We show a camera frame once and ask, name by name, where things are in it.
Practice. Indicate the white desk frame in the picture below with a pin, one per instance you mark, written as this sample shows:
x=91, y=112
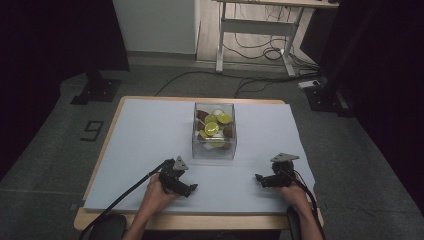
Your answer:
x=256, y=26

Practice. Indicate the white power strip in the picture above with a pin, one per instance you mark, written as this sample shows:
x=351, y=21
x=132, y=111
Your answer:
x=309, y=84

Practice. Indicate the black chair armrest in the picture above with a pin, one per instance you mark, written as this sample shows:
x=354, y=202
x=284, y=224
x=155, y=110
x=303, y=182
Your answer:
x=108, y=228
x=294, y=223

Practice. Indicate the light blue table mat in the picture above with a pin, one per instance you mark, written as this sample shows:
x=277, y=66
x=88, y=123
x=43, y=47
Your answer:
x=150, y=140

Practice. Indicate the white panel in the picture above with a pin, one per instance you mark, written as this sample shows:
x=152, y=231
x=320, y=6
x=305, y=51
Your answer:
x=156, y=25

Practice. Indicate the person's left hand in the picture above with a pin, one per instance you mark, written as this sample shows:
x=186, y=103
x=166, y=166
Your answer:
x=155, y=195

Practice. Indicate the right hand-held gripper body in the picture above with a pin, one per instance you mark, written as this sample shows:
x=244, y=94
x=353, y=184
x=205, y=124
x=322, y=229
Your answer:
x=283, y=175

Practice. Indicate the black stand base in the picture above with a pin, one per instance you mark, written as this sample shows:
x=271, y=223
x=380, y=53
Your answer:
x=328, y=98
x=98, y=91

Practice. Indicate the clear plastic box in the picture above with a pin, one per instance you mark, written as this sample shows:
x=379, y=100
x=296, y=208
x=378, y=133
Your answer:
x=200, y=151

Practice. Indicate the wooden table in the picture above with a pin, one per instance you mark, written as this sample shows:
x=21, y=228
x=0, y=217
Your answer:
x=200, y=222

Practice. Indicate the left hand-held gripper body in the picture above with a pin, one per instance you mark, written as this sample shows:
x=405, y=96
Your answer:
x=171, y=178

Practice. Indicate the person's right hand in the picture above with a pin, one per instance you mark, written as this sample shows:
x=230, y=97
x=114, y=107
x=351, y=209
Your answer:
x=295, y=195

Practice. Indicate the dark curtain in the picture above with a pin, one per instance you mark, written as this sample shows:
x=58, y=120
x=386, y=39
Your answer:
x=50, y=50
x=383, y=83

